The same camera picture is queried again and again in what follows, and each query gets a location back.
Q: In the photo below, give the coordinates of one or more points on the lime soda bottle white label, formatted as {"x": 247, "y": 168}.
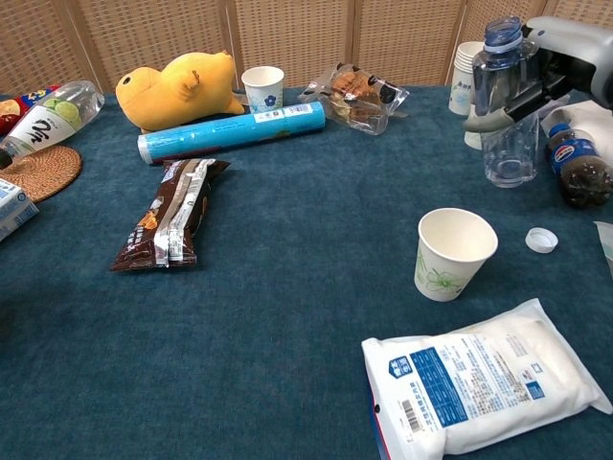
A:
{"x": 48, "y": 122}

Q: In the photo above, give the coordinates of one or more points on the yellow plush toy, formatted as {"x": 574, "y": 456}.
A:
{"x": 177, "y": 91}

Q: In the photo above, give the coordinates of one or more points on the white bottle cap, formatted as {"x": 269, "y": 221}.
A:
{"x": 541, "y": 240}

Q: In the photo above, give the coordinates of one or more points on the blue cylindrical roll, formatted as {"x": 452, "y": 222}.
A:
{"x": 225, "y": 131}

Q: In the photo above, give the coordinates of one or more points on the small cola bottle blue label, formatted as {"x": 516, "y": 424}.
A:
{"x": 577, "y": 167}

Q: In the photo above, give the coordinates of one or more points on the white blue milk carton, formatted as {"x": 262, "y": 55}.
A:
{"x": 12, "y": 211}

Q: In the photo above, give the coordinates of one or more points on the dark teal tablecloth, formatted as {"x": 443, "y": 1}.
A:
{"x": 287, "y": 311}

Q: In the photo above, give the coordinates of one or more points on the brown chocolate snack package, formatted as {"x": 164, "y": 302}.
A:
{"x": 167, "y": 220}

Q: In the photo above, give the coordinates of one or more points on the woven folding screen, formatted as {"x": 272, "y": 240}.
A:
{"x": 306, "y": 33}

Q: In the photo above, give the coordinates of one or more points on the woven rattan coaster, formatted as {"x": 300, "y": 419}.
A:
{"x": 45, "y": 175}

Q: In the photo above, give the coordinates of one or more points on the translucent bag white rolls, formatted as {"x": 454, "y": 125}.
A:
{"x": 589, "y": 120}

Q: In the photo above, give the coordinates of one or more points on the red biscuit package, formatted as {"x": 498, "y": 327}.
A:
{"x": 16, "y": 103}

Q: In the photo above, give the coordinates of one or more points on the paper cup green flower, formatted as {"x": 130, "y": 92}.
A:
{"x": 450, "y": 268}
{"x": 473, "y": 140}

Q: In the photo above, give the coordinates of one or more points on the white bag blue label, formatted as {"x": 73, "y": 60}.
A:
{"x": 483, "y": 383}

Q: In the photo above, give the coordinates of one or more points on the paper cup blue flower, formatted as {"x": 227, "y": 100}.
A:
{"x": 263, "y": 96}

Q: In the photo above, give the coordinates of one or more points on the stack of paper cups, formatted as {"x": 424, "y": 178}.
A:
{"x": 462, "y": 76}

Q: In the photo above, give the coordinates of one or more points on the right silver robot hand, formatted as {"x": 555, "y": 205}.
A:
{"x": 584, "y": 52}

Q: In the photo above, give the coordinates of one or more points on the clear water bottle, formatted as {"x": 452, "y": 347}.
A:
{"x": 503, "y": 76}

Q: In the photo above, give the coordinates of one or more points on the clear bag of pastries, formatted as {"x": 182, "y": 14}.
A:
{"x": 356, "y": 100}

